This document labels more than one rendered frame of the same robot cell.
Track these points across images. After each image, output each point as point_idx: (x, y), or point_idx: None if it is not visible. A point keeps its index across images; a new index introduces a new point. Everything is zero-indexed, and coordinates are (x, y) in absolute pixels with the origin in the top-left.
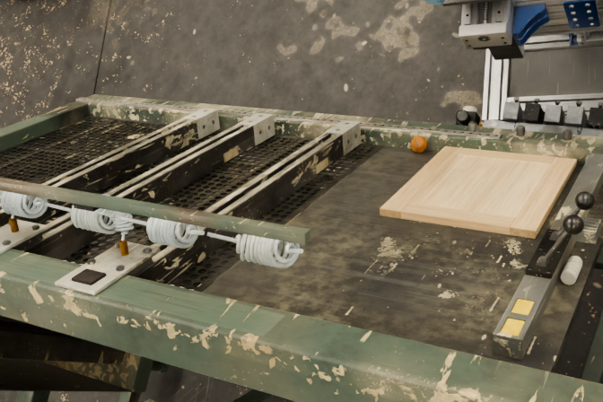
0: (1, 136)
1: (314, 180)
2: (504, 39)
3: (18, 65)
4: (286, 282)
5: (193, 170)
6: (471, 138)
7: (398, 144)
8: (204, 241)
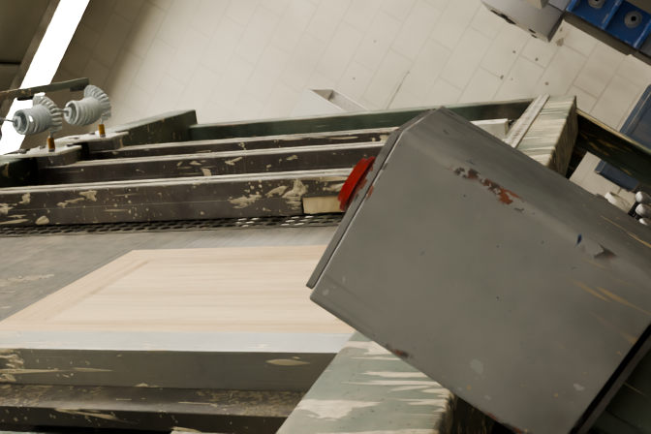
0: (390, 112)
1: (286, 218)
2: (511, 18)
3: None
4: None
5: (283, 167)
6: None
7: None
8: (46, 205)
